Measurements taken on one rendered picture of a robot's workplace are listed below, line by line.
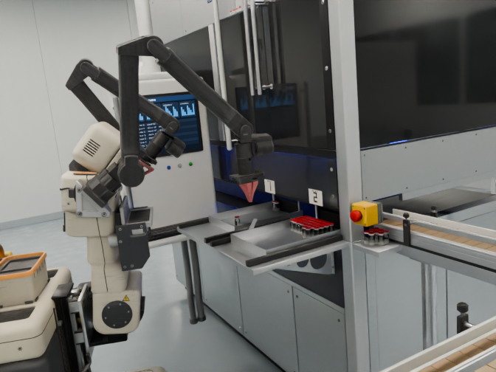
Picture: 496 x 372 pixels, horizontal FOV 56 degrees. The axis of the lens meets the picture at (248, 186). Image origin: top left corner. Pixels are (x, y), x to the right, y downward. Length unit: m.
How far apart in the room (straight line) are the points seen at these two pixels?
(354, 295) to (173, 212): 1.08
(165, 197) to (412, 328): 1.30
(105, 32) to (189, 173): 4.82
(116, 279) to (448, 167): 1.35
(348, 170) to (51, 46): 5.69
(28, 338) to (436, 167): 1.58
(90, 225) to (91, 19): 5.56
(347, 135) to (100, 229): 0.91
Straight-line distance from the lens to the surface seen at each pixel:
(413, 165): 1.89
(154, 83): 2.38
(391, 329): 2.01
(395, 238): 1.72
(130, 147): 1.45
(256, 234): 1.86
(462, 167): 2.12
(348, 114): 1.65
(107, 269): 1.70
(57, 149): 6.87
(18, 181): 6.87
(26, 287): 1.76
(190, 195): 2.47
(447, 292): 2.20
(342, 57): 1.64
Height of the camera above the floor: 1.43
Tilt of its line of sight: 11 degrees down
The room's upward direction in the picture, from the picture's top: 5 degrees counter-clockwise
